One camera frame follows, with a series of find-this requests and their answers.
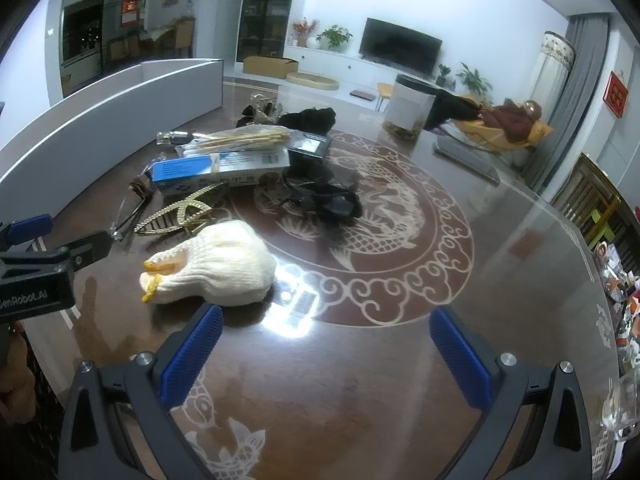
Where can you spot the wooden side table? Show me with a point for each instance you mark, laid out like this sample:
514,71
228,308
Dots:
385,92

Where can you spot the rimless eyeglasses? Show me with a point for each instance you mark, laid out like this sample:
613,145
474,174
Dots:
140,194

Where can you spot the red flower vase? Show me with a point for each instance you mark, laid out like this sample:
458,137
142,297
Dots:
304,29

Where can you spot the white knit glove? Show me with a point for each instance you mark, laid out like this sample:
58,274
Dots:
226,264

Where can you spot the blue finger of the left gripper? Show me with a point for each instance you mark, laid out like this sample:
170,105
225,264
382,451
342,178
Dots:
82,252
20,232

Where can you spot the black flat television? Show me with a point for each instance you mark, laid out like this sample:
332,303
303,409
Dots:
400,47

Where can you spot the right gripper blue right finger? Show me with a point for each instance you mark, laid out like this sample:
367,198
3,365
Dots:
555,443

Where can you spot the black glass display cabinet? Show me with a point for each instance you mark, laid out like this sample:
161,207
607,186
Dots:
263,28

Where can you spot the silver bow hair clip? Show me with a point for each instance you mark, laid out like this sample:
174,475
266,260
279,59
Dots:
262,110

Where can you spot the white standing air conditioner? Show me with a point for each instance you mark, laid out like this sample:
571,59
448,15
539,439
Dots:
553,65

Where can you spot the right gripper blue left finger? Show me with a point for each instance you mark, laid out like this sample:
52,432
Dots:
95,443

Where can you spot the reclining person in chair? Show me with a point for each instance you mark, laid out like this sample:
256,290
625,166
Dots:
519,122

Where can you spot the dining table with chairs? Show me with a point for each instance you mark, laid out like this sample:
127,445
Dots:
175,40

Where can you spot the closed grey laptop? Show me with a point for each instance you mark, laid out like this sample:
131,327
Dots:
456,152

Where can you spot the person left hand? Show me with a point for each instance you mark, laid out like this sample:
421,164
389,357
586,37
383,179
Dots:
17,386

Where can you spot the blue white toothpaste box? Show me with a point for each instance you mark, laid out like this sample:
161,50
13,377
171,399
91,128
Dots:
181,176

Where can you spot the black sock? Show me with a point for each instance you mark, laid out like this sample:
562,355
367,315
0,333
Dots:
311,120

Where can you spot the black lace hair clip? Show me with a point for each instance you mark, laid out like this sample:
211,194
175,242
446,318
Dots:
325,192

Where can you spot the potted green plant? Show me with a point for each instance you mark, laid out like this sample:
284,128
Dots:
334,38

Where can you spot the brown cardboard box on floor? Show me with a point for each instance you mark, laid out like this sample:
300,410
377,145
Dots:
269,66

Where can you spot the round beige pet bed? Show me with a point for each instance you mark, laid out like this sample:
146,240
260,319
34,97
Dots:
313,81

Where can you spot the white tv cabinet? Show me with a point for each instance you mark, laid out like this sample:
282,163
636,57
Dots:
358,78

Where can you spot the black box with labels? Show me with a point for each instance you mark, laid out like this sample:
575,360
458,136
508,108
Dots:
308,144

